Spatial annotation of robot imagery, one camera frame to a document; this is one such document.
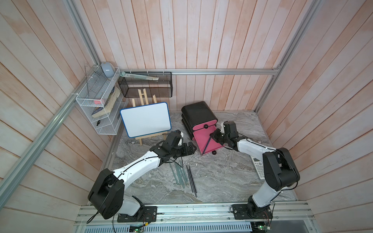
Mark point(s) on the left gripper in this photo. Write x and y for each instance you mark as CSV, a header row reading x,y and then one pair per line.
x,y
190,148

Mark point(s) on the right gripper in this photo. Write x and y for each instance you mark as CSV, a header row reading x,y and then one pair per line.
x,y
214,136

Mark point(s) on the black drawer cabinet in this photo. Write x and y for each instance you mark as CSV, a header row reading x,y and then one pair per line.
x,y
196,113

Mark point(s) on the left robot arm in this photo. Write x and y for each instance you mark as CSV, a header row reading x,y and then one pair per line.
x,y
107,194

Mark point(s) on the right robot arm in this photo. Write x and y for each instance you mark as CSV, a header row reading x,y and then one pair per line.
x,y
279,168

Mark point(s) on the green pencil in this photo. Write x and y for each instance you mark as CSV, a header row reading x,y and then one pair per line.
x,y
179,176
174,174
184,177

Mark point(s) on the white calculator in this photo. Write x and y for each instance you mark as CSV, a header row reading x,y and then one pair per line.
x,y
259,168

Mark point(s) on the book on shelf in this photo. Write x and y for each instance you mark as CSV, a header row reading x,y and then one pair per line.
x,y
108,106

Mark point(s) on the green white ruler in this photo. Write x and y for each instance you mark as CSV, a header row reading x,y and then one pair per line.
x,y
138,76

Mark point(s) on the grey round speaker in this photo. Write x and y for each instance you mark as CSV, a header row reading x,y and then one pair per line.
x,y
108,69

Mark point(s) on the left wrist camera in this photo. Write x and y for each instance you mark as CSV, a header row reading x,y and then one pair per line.
x,y
174,139

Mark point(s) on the white board blue frame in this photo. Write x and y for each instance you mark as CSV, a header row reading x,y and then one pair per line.
x,y
146,120

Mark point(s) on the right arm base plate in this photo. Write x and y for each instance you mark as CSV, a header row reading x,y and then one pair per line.
x,y
250,211

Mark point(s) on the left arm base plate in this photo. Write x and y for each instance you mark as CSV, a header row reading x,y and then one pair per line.
x,y
144,214

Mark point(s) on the black mesh wall basket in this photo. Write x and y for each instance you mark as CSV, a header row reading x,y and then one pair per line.
x,y
163,88

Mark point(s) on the white wire wall shelf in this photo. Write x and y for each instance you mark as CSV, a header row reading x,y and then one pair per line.
x,y
98,87

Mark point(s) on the aluminium mounting rail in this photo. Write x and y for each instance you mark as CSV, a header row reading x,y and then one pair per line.
x,y
284,217

